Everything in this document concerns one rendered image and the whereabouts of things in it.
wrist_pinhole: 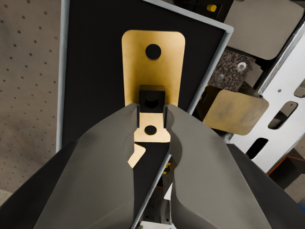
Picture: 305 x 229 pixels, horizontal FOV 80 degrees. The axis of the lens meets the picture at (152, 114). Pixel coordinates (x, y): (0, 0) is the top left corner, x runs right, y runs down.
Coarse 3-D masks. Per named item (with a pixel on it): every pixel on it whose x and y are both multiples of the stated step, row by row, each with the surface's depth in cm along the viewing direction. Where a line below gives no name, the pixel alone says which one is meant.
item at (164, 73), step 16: (128, 32) 11; (144, 32) 11; (160, 32) 11; (176, 32) 11; (128, 48) 11; (144, 48) 11; (176, 48) 11; (128, 64) 12; (144, 64) 12; (160, 64) 12; (176, 64) 12; (128, 80) 12; (144, 80) 12; (160, 80) 12; (176, 80) 12; (128, 96) 13; (144, 96) 12; (160, 96) 12; (176, 96) 13; (144, 112) 13; (160, 112) 13; (144, 128) 14; (160, 128) 14
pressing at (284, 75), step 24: (288, 48) 32; (264, 72) 35; (288, 72) 35; (264, 96) 37; (288, 96) 37; (264, 120) 41; (288, 120) 41; (240, 144) 44; (264, 144) 45; (288, 144) 44; (264, 168) 49
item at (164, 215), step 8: (160, 184) 64; (160, 192) 61; (152, 200) 57; (160, 200) 58; (168, 200) 59; (152, 208) 55; (160, 208) 56; (168, 208) 57; (144, 216) 52; (152, 216) 53; (160, 216) 54; (168, 216) 55; (144, 224) 52; (152, 224) 52; (160, 224) 52; (168, 224) 52
